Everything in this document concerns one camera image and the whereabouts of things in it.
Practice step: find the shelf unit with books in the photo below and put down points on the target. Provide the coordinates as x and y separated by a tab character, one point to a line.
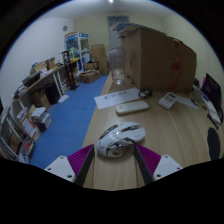
15	136

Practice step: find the dark flat monitor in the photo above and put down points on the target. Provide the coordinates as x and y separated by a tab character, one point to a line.
212	88

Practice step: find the grey door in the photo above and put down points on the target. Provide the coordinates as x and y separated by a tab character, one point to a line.
115	31

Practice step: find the glass display cabinet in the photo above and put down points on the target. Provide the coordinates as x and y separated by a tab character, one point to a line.
77	46

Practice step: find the white paper sheet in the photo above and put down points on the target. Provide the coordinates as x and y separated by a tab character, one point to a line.
113	98

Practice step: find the clear plastic jar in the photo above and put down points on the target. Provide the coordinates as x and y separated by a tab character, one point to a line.
117	65

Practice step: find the white gaming computer mouse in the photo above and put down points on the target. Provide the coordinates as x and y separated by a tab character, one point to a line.
121	138

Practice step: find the wooden side desk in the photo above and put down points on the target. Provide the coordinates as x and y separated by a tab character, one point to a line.
43	78

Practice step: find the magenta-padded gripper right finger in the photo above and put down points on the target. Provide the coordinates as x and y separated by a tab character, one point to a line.
166	166

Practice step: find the stacked brown cardboard boxes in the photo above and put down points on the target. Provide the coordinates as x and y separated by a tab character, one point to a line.
99	58

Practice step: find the round wall clock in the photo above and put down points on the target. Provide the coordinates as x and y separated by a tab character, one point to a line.
65	28

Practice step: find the large brown cardboard box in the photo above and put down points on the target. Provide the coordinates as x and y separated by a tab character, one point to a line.
156	60

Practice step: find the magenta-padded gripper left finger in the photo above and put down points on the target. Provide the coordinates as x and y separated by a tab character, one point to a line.
60	166

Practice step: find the black mouse pad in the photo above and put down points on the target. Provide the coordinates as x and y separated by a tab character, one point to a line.
213	143

